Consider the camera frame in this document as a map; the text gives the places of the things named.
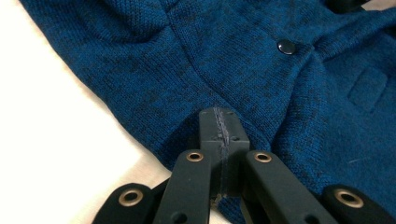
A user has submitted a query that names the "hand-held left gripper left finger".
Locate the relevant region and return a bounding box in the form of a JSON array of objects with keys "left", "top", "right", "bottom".
[{"left": 198, "top": 106, "right": 225, "bottom": 201}]

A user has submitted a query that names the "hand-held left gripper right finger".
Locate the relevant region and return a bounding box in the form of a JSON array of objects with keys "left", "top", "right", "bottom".
[{"left": 221, "top": 107, "right": 251, "bottom": 198}]

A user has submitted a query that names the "dark blue knit garment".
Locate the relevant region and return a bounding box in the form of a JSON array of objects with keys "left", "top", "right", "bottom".
[{"left": 19, "top": 0, "right": 396, "bottom": 224}]

